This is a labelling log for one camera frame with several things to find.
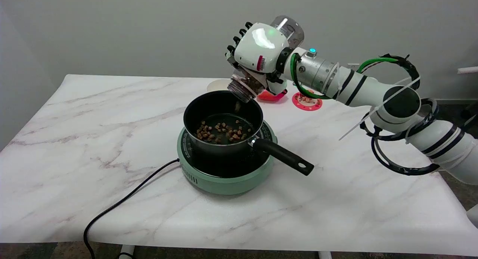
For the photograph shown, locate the red round coaster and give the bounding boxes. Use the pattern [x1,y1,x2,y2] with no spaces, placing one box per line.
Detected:
[292,92,323,111]

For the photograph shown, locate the white zip tie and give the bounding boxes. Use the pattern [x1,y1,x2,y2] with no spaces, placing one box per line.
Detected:
[339,77,421,141]

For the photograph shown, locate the black corrugated cable loop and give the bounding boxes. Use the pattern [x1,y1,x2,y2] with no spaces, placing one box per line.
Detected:
[360,54,440,176]

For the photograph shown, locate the red toy fruit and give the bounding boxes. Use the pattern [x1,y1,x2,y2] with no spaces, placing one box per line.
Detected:
[257,89,288,102]

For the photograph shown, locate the green induction cooker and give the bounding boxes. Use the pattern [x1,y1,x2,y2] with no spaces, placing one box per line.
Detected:
[177,119,279,195]

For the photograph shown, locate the clear bottle with nuts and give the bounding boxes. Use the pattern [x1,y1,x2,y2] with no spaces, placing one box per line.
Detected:
[227,15,305,104]

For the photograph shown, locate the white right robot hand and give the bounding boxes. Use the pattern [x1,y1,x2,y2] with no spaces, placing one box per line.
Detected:
[225,22,295,96]

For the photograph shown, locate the brown nuts in pan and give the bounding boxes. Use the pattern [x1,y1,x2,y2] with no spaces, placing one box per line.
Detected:
[196,120,252,144]

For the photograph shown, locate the white round bowl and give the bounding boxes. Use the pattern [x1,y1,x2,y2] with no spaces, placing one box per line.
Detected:
[207,79,234,92]

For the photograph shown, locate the black saucepan with handle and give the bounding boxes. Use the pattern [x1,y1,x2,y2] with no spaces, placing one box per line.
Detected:
[183,90,315,176]

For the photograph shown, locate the green cable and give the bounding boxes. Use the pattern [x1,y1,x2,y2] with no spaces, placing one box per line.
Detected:
[291,53,399,100]

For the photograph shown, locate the black power cord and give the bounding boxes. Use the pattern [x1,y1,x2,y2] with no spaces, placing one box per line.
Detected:
[83,159,180,259]

